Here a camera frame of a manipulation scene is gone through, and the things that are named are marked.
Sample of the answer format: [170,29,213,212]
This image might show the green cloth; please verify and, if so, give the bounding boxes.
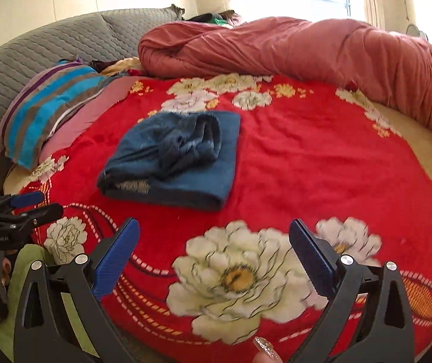
[0,244,99,363]

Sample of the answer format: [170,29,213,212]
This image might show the pile of dark clothes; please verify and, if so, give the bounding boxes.
[186,9,243,29]

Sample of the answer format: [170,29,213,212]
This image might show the rust red quilt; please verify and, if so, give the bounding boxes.
[138,18,432,152]

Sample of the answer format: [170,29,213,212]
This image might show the standing fan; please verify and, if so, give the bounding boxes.
[405,24,430,42]

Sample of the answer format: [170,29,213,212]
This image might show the striped blue brown blanket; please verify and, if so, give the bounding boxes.
[0,60,110,171]

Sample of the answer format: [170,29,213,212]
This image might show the yellow cloth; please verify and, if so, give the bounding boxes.
[100,57,143,76]

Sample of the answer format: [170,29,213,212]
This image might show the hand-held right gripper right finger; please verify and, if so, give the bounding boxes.
[289,218,415,363]

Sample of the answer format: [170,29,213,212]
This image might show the grey quilted headboard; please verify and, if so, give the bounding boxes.
[0,5,186,167]

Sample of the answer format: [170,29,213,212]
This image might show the blue pants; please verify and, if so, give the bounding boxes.
[97,110,241,212]

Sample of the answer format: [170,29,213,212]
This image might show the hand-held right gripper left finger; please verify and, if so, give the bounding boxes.
[13,217,141,363]

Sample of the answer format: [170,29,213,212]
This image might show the red floral blanket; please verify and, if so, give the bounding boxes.
[13,74,432,363]

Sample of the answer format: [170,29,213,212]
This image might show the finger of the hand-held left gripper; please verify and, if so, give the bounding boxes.
[0,191,45,212]
[0,203,64,231]

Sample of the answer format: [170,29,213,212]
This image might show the person's right hand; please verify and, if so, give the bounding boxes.
[252,336,281,363]

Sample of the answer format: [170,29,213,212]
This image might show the pink pillow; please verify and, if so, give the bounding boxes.
[40,79,144,159]

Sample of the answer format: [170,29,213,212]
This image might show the person's left hand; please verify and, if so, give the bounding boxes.
[0,257,14,286]

